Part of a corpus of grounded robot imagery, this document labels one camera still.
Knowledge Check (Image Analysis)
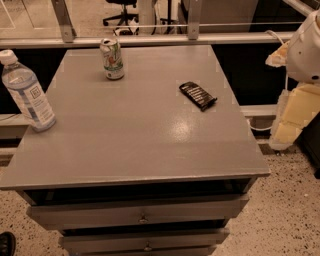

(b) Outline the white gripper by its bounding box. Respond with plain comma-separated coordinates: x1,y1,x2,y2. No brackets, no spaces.
265,10,320,150

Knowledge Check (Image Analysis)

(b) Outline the white cable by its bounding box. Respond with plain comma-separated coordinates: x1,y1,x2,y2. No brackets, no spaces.
265,29,290,93

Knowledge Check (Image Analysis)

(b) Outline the black shoe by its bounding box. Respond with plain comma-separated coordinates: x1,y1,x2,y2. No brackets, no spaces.
0,232,16,256

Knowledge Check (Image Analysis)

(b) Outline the green white soda can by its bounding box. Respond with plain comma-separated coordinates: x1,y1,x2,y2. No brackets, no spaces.
100,38,124,80

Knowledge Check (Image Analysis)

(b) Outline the lower grey drawer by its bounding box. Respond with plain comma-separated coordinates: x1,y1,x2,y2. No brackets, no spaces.
61,228,229,255

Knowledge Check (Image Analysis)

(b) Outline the grey drawer cabinet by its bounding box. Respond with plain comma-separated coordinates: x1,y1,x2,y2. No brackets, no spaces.
0,46,269,256

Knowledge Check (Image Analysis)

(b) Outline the black office chair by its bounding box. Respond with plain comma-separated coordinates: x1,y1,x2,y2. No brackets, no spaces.
103,0,138,26

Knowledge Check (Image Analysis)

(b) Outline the grey drawer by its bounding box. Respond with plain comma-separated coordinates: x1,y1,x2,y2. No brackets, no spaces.
27,195,249,230
61,228,229,255

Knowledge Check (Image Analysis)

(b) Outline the metal railing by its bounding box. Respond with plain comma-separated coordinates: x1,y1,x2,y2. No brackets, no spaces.
0,0,319,48

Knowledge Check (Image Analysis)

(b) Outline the clear blue plastic water bottle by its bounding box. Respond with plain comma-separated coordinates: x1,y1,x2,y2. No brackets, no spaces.
0,49,56,131

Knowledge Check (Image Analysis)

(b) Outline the upper grey drawer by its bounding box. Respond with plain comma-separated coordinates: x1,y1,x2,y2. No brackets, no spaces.
27,195,249,230

